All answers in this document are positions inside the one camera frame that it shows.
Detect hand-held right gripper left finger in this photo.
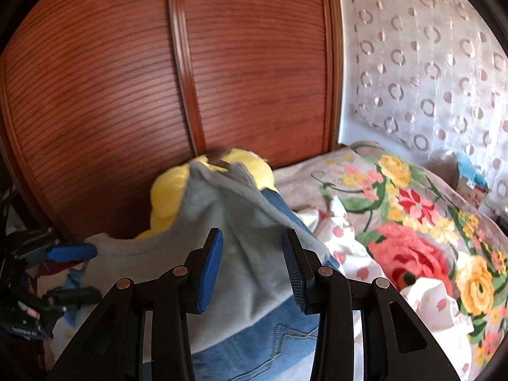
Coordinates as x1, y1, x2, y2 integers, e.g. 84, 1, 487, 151
47, 228, 224, 381

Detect grey-green pants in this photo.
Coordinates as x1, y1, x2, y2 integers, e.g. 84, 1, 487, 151
84, 161, 331, 352

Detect blue jeans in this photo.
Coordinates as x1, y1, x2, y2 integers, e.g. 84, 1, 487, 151
63, 188, 360, 381

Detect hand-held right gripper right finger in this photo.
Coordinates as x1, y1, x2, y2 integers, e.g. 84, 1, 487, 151
282, 228, 463, 381

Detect floral blanket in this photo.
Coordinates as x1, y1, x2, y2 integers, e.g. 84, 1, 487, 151
273, 141, 508, 381

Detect fruit print white bed sheet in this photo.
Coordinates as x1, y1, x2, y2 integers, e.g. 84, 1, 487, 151
294, 196, 474, 381

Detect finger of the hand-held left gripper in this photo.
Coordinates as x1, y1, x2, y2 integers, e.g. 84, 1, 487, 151
42, 286, 101, 311
44, 244, 98, 265

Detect small cardboard box with blue cloth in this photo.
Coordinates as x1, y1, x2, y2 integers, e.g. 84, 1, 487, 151
456, 157, 490, 212

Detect circle pattern sheer curtain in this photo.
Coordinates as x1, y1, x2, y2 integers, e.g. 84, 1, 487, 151
337, 0, 508, 223

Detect yellow plush toy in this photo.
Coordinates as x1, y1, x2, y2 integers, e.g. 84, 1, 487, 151
135, 148, 279, 241

